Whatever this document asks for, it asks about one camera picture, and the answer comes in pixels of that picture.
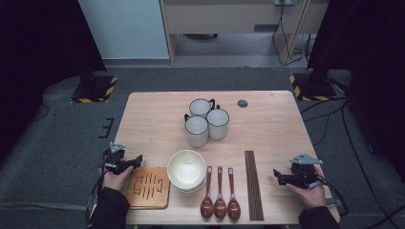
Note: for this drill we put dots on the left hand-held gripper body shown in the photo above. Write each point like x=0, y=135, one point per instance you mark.
x=114, y=162

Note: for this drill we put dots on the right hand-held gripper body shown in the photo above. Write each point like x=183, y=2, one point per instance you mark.
x=304, y=175

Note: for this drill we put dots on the brown wooden spoon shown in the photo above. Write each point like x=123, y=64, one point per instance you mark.
x=220, y=208
x=233, y=210
x=207, y=208

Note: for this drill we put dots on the white ribbed mug black rim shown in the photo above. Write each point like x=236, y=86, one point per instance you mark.
x=218, y=127
x=196, y=135
x=200, y=107

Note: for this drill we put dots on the person's left hand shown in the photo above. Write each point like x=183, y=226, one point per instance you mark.
x=116, y=182

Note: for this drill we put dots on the person's right hand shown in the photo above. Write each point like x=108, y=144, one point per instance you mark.
x=313, y=197

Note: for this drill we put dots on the row of dark chopsticks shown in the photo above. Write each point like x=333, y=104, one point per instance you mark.
x=253, y=187

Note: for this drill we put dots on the black stand with striped base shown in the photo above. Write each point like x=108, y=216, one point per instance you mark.
x=313, y=89
x=95, y=90

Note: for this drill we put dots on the grey floor tape strip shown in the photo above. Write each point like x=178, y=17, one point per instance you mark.
x=41, y=206

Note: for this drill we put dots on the black curtain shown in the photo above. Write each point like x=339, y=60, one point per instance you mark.
x=38, y=31
x=375, y=47

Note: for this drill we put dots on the light wooden desk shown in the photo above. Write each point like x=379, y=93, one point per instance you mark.
x=223, y=17

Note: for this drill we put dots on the grey power strip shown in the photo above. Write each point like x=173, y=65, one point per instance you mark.
x=285, y=2

